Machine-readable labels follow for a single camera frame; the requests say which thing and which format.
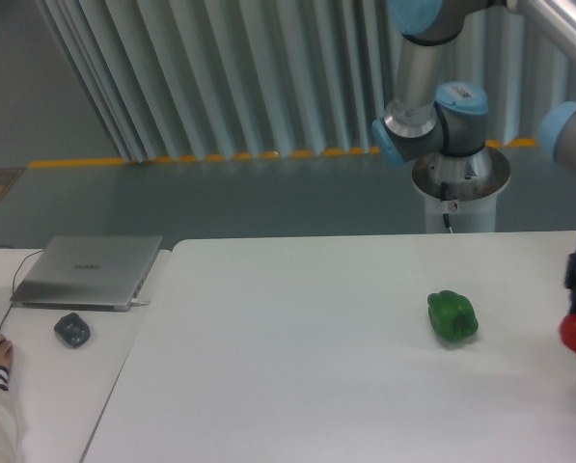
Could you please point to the grey pleated curtain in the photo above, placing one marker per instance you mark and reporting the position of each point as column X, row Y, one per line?
column 200, row 79

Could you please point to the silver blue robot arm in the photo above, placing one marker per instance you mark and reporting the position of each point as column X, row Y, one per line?
column 442, row 125

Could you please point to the green bell pepper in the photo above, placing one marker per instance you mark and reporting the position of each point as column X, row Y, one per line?
column 452, row 316

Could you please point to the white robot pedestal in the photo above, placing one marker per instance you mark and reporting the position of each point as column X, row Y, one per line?
column 460, row 194

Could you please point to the silver closed laptop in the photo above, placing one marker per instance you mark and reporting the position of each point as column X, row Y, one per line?
column 89, row 272

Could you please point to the dark grey small case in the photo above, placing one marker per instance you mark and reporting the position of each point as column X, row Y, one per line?
column 72, row 330

